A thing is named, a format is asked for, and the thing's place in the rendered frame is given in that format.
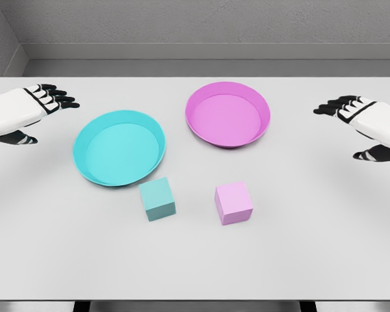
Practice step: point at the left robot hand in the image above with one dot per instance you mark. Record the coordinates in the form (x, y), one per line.
(13, 109)

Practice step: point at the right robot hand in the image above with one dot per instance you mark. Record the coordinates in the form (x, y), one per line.
(377, 122)

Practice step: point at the cyan plate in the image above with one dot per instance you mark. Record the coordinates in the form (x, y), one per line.
(120, 149)

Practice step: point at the pink plate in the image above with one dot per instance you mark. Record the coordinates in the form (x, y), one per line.
(227, 115)

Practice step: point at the pink block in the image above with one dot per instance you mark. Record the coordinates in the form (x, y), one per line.
(233, 201)

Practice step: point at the cyan block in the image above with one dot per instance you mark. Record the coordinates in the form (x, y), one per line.
(157, 198)

